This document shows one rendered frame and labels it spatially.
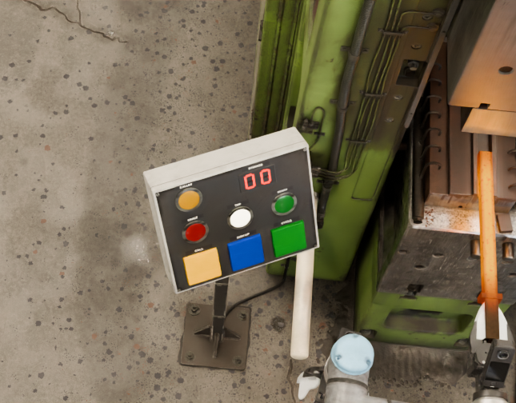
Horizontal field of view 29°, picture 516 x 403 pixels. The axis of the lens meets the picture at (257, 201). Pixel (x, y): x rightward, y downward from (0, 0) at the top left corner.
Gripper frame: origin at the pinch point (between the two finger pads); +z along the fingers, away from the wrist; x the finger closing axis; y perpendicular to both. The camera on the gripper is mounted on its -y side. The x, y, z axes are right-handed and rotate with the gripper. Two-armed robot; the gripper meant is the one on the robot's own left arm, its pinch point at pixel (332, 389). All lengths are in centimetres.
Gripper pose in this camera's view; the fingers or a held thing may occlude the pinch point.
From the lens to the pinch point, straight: 217.7
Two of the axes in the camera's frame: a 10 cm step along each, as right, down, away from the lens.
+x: 9.5, 2.9, -0.7
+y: -2.9, 8.6, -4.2
